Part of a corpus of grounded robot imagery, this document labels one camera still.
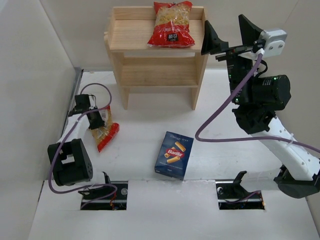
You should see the wooden two-tier shelf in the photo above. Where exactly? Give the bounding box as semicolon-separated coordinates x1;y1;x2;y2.
104;6;208;110

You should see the blue Barilla pasta box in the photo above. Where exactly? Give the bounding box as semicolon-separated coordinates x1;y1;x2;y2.
154;131;194;180

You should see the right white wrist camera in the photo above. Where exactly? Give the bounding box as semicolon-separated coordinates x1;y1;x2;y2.
258;28;288;59

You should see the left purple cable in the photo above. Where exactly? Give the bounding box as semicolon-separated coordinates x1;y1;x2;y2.
47;83;118;211

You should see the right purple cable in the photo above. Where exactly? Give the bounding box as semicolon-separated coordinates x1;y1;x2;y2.
195;53;320;153

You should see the purple cable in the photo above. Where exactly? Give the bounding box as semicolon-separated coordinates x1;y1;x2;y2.
195;53;320;153
47;83;118;211

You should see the red pasta bag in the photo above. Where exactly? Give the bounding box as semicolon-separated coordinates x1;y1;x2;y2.
147;1;195;48
90;106;120;153

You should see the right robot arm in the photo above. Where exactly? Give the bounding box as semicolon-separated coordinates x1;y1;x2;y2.
198;14;320;202

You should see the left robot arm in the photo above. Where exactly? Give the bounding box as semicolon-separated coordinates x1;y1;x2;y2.
47;94;110;194

